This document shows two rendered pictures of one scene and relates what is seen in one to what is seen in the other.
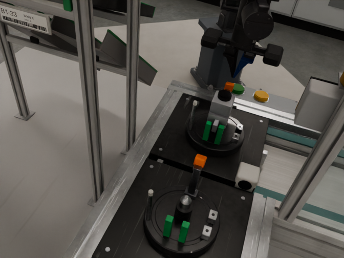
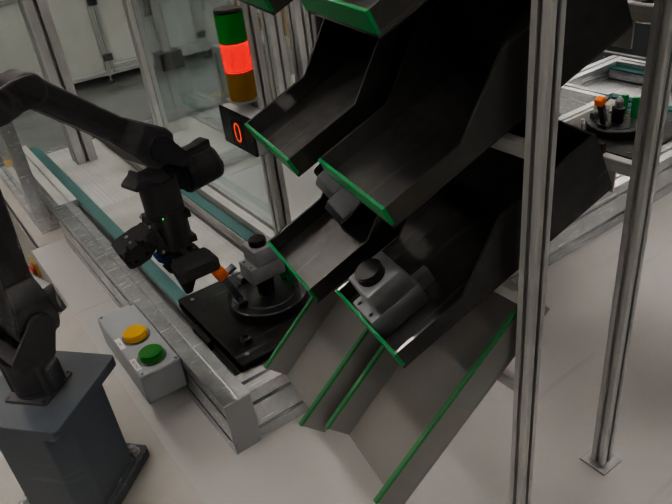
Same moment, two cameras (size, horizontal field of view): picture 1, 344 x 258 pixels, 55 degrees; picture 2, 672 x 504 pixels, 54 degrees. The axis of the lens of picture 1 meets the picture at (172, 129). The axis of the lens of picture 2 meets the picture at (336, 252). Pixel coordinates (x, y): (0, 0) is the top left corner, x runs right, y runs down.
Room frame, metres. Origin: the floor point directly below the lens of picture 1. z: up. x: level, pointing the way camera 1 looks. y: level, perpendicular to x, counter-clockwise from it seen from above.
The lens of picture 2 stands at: (1.17, 0.64, 1.63)
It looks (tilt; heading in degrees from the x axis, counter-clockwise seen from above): 32 degrees down; 224
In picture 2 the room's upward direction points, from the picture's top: 7 degrees counter-clockwise
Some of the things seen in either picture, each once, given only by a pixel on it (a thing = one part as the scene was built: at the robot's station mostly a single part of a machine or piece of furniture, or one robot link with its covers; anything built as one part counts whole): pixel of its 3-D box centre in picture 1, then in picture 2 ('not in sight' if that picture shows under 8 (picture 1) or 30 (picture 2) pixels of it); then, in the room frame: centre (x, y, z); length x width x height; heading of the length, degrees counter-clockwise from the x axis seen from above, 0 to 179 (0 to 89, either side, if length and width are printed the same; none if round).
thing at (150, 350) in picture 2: (236, 90); (151, 355); (0.79, -0.17, 0.96); 0.04 x 0.04 x 0.02
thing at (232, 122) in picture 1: (215, 131); (267, 295); (0.58, -0.10, 0.98); 0.14 x 0.14 x 0.02
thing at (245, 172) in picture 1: (246, 177); not in sight; (0.46, -0.17, 0.97); 0.05 x 0.05 x 0.04; 76
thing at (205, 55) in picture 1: (222, 55); (63, 438); (0.97, -0.13, 0.96); 0.15 x 0.15 x 0.20; 27
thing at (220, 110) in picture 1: (220, 108); (265, 254); (0.57, -0.10, 1.06); 0.08 x 0.04 x 0.07; 166
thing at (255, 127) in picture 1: (213, 137); (269, 304); (0.58, -0.10, 0.96); 0.24 x 0.24 x 0.02; 76
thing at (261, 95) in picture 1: (260, 97); (135, 335); (0.77, -0.24, 0.96); 0.04 x 0.04 x 0.02
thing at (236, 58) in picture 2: not in sight; (236, 56); (0.42, -0.26, 1.33); 0.05 x 0.05 x 0.05
